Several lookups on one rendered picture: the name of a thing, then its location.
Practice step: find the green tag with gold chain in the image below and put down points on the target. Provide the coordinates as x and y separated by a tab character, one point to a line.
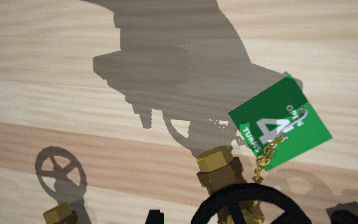
274	128

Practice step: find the dark grey pipe with tee junction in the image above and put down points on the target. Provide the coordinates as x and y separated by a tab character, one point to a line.
221	174

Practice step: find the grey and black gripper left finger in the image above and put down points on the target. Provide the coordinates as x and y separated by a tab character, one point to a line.
155	217

